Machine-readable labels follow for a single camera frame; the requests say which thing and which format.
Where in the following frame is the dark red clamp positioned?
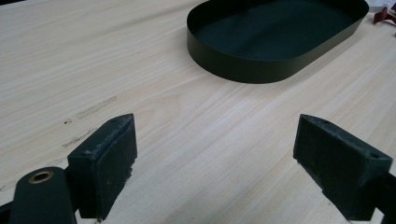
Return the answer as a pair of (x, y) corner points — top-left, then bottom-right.
(373, 6), (396, 26)

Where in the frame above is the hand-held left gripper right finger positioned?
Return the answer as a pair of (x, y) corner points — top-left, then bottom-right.
(292, 113), (394, 222)

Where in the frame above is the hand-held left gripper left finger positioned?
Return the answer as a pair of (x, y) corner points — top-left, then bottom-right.
(66, 113), (138, 221)

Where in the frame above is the black oval metal tray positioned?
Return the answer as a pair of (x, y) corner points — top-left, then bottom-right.
(186, 0), (370, 84)

